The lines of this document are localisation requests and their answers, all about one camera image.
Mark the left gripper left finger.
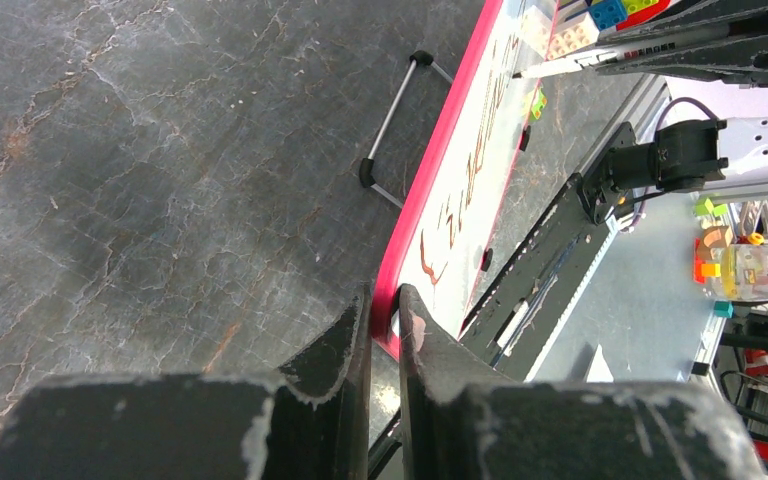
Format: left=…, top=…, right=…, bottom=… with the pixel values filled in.
left=0, top=286, right=372, bottom=479

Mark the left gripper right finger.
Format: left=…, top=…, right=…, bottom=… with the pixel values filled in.
left=398, top=285, right=767, bottom=479

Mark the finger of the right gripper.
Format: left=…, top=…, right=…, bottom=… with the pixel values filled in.
left=598, top=0, right=768, bottom=45
left=595, top=34, right=768, bottom=87

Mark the white whiteboard marker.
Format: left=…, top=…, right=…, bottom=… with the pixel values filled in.
left=512, top=24, right=730, bottom=79

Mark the whiteboard with pink frame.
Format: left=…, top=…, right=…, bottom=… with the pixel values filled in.
left=370, top=1, right=558, bottom=358

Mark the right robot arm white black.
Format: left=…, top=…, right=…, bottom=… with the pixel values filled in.
left=574, top=1, right=768, bottom=224

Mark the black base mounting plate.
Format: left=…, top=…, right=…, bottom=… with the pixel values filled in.
left=367, top=122, right=637, bottom=480

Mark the colourful toy brick stack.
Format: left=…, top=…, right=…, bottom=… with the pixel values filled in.
left=546, top=0, right=673, bottom=60

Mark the green owl toy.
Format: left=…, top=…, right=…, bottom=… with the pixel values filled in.
left=526, top=87, right=548, bottom=121

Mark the clear cleaner spray bottle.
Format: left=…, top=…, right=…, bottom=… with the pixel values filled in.
left=693, top=226, right=768, bottom=302

